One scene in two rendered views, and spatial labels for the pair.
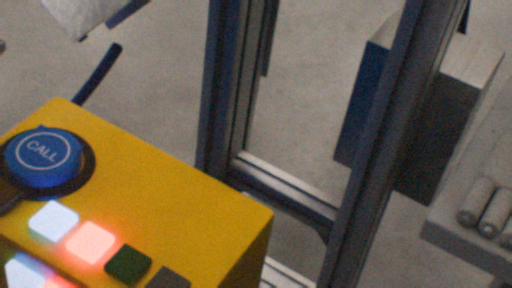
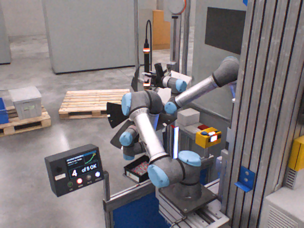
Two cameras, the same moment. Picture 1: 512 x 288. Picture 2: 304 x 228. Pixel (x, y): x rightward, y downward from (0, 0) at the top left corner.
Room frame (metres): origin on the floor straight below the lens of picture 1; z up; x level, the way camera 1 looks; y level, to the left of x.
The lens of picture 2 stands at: (-0.34, 1.88, 2.04)
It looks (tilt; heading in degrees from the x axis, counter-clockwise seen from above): 24 degrees down; 301
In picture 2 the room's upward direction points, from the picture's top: straight up
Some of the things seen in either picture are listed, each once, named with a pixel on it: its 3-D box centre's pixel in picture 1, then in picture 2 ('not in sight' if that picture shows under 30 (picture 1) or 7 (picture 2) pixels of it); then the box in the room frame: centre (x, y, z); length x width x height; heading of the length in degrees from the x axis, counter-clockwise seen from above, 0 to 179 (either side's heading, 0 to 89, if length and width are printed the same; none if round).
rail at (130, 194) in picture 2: not in sight; (164, 179); (0.43, 0.43, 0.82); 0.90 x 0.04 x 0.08; 66
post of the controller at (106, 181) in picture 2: not in sight; (106, 186); (0.60, 0.82, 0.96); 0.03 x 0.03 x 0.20; 66
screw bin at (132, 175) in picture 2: not in sight; (142, 168); (0.60, 0.43, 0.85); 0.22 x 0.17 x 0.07; 80
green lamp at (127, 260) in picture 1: (128, 264); not in sight; (0.22, 0.05, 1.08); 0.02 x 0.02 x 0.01; 66
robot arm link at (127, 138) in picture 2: not in sight; (128, 137); (0.61, 0.59, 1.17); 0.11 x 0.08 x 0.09; 103
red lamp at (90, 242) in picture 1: (90, 242); not in sight; (0.23, 0.07, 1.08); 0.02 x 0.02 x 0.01; 66
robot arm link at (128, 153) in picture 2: not in sight; (131, 150); (0.60, 0.57, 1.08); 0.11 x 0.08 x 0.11; 58
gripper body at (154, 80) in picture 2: not in sight; (159, 80); (0.59, 0.22, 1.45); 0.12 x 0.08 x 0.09; 166
